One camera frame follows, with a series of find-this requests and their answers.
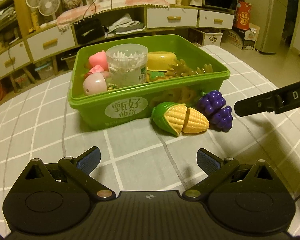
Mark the grey refrigerator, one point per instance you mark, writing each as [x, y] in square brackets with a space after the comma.
[270, 16]

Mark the green plastic storage bin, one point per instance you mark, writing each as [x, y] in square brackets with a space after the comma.
[123, 105]

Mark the yellow toy corn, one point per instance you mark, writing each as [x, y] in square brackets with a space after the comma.
[177, 118]

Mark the pink round toy figure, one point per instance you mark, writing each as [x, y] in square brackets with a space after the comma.
[98, 59]

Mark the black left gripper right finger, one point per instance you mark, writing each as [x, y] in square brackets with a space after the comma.
[218, 171]

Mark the white storage crate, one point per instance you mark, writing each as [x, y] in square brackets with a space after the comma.
[203, 38]

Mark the white desk fan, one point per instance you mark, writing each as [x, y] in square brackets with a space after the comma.
[43, 12]

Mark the grey checkered floor mat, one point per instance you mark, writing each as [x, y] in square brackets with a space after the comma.
[39, 123]

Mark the clear cotton swab jar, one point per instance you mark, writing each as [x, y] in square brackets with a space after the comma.
[127, 64]

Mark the stack of folded papers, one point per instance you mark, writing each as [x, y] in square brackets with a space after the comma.
[125, 25]

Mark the yellow toy pot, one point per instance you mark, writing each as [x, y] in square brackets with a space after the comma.
[159, 61]

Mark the small pink pig toy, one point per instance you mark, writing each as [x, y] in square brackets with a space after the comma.
[95, 69]

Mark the purple toy grapes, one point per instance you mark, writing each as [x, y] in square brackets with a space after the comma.
[213, 106]

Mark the red gift box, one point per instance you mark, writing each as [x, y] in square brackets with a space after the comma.
[242, 16]

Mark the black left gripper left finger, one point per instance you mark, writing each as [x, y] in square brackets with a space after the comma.
[79, 169]

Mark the black bag on shelf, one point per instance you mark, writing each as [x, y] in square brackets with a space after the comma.
[88, 29]

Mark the wooden tv cabinet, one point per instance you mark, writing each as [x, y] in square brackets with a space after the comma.
[26, 38]

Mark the pink checkered cloth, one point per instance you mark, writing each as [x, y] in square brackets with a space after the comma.
[80, 13]

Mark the pink clear capsule ball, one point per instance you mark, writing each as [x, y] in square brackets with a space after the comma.
[94, 84]

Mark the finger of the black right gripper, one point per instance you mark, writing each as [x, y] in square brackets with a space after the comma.
[265, 102]

